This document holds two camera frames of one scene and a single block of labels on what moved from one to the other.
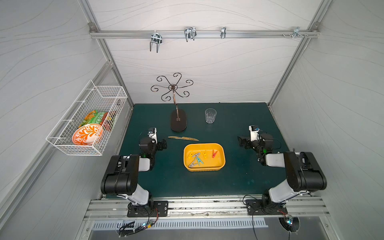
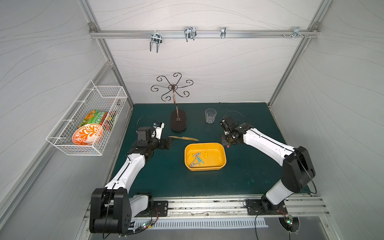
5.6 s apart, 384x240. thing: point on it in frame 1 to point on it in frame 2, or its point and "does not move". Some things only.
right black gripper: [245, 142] to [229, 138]
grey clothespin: [196, 156] does not move
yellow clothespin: [204, 154] does not move
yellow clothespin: [191, 154] does not move
